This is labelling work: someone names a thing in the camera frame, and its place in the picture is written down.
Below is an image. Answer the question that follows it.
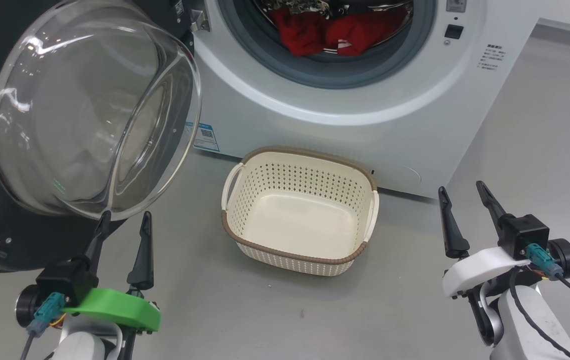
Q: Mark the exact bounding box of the black round glass washer door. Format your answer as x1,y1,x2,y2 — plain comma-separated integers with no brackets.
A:
0,0,203,273

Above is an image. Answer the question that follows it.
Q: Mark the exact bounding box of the cream perforated laundry basket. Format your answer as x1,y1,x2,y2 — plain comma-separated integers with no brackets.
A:
221,146,380,277

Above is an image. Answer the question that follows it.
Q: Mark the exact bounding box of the white front-load washing machine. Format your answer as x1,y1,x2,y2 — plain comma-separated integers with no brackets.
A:
185,0,543,199

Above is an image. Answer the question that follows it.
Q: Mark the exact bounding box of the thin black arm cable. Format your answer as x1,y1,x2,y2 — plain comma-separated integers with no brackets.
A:
509,267,570,360

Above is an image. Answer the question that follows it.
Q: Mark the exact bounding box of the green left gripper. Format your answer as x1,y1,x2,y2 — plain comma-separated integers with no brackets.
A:
62,210,162,332

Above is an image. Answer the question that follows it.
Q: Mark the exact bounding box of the blue energy label sticker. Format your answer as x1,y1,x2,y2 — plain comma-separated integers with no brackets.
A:
192,122,221,153

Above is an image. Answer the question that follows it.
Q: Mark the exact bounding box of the red and white garment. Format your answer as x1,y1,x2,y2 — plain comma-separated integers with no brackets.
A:
270,2,411,57

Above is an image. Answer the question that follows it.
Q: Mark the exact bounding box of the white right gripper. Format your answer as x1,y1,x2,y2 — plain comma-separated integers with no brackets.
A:
438,181,531,299

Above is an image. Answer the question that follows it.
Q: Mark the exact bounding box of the black cable with teal plug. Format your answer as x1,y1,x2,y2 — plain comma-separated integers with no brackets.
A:
19,292,66,360
525,243,570,312

